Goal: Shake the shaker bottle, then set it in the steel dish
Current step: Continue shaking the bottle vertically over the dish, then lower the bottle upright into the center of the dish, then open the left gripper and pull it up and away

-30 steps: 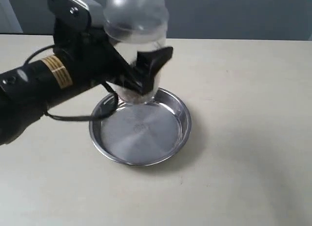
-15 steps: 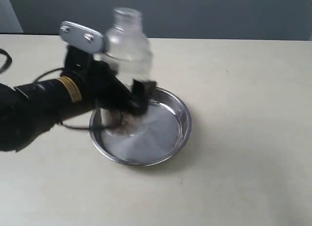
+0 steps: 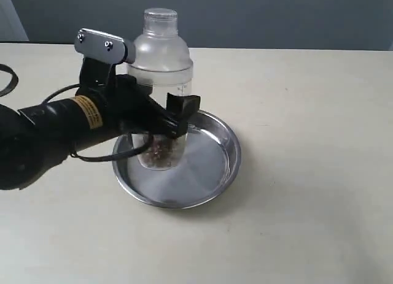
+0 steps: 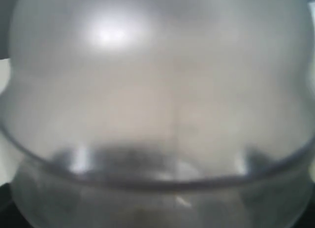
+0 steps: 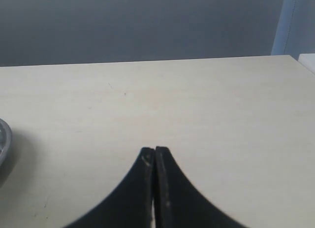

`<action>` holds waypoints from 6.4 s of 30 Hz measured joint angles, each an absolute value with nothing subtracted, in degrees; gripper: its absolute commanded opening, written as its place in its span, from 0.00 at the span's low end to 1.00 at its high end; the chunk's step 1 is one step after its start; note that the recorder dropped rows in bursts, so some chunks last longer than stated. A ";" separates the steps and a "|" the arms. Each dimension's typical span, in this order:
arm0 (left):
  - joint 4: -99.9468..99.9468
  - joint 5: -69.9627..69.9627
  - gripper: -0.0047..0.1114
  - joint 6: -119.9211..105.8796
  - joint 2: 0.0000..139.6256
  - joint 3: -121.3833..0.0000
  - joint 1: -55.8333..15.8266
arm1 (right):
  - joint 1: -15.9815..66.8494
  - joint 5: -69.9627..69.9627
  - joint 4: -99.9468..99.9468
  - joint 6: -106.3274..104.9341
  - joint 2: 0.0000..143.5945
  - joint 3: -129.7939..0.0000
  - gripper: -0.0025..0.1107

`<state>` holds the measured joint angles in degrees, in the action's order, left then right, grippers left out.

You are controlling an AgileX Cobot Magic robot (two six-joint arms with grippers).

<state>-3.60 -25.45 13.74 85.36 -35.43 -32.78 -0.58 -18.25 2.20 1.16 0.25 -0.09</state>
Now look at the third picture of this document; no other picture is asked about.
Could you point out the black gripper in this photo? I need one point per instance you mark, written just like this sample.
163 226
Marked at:
127 105

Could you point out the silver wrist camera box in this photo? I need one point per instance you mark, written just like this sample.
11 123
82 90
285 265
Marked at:
104 47

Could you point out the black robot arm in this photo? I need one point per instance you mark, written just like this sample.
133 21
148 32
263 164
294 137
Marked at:
37 138

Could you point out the round stainless steel plate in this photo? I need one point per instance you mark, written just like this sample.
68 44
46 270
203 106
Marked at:
208 167

